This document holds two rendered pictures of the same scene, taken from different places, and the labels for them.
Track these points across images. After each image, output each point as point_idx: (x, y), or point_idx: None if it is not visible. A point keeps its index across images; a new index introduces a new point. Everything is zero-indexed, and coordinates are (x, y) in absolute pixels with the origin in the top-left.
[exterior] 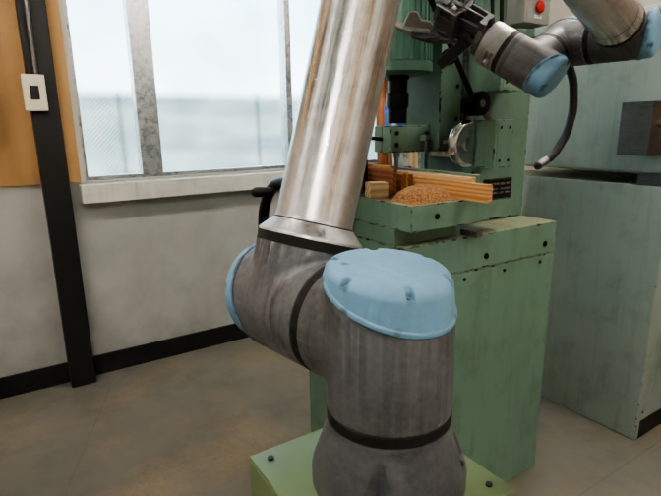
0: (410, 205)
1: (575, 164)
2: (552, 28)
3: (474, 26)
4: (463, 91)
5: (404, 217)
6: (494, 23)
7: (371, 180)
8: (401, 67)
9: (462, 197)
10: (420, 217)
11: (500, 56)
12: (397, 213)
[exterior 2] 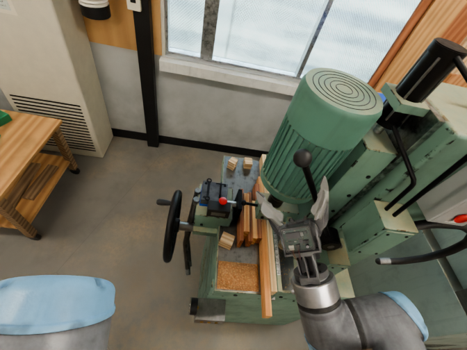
0: (216, 287)
1: (441, 245)
2: (378, 319)
3: (299, 271)
4: (337, 214)
5: (213, 285)
6: (390, 207)
7: (238, 221)
8: (276, 196)
9: (261, 293)
10: (220, 293)
11: (299, 307)
12: (214, 277)
